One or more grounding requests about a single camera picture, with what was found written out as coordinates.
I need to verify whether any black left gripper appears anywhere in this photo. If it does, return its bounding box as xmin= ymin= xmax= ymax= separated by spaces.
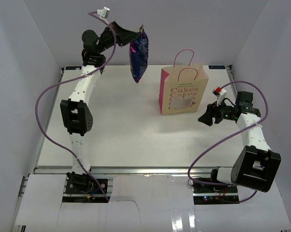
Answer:
xmin=97 ymin=21 xmax=140 ymax=54

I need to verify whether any paper bag with pink handles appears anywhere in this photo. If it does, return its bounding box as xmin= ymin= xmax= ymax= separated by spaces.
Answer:
xmin=158 ymin=63 xmax=208 ymax=116

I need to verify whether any blue label right corner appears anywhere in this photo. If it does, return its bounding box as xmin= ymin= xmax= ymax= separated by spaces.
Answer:
xmin=208 ymin=65 xmax=226 ymax=70

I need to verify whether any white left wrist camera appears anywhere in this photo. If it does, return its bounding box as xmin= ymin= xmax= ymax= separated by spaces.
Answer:
xmin=97 ymin=7 xmax=110 ymax=20

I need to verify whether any blue label corner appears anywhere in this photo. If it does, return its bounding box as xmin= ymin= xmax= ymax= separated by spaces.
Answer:
xmin=208 ymin=65 xmax=226 ymax=70
xmin=65 ymin=66 xmax=82 ymax=70

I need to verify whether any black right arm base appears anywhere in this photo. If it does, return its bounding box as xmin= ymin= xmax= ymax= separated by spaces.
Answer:
xmin=188 ymin=179 xmax=239 ymax=205

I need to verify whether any blue label left corner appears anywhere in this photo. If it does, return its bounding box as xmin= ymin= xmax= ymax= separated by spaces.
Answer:
xmin=65 ymin=66 xmax=82 ymax=70

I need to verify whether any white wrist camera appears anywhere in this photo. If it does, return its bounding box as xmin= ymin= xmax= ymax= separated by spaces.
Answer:
xmin=97 ymin=7 xmax=110 ymax=20
xmin=212 ymin=87 xmax=227 ymax=106

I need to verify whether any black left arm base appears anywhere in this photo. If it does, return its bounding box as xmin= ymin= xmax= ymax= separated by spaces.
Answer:
xmin=63 ymin=178 xmax=109 ymax=203

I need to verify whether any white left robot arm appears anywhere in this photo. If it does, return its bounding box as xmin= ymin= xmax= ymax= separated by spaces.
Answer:
xmin=60 ymin=21 xmax=141 ymax=193

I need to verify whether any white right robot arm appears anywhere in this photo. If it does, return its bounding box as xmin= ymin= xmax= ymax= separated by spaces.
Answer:
xmin=198 ymin=87 xmax=281 ymax=193

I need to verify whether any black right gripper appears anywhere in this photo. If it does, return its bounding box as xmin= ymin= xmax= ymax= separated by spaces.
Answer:
xmin=198 ymin=97 xmax=235 ymax=127

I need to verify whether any purple snack bag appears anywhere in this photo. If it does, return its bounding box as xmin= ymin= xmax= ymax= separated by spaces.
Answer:
xmin=129 ymin=25 xmax=149 ymax=84

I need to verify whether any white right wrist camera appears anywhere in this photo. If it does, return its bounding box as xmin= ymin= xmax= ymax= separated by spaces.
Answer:
xmin=212 ymin=87 xmax=227 ymax=106

